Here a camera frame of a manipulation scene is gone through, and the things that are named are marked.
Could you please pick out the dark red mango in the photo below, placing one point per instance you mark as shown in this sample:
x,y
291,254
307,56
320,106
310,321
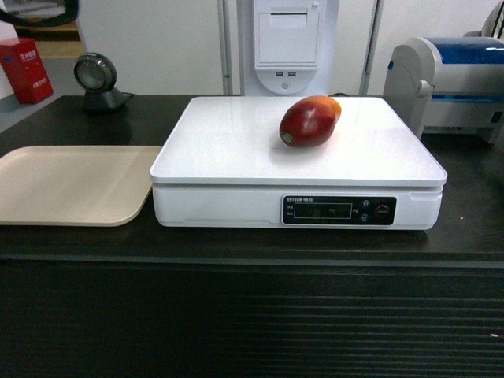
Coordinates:
x,y
310,122

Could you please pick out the white electronic scale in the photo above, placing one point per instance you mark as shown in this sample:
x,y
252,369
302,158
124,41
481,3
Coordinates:
x,y
225,165

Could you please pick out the black slatted checkout counter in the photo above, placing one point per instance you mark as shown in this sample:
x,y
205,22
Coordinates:
x,y
142,300

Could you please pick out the white receipt printer kiosk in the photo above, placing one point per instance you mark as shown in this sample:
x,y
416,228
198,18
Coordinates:
x,y
297,48

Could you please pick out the beige plastic tray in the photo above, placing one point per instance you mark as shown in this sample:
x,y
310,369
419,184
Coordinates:
x,y
87,186

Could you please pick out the black round barcode scanner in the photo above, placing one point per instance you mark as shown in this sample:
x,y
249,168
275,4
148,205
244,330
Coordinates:
x,y
97,75

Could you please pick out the grey blue label printer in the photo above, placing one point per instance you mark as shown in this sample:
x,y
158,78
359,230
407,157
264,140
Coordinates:
x,y
448,86

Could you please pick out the wooden pallet shelf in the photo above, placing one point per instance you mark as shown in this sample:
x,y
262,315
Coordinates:
x,y
57,42

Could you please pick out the red fire extinguisher box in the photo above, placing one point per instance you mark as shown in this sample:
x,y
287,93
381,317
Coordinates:
x,y
25,71

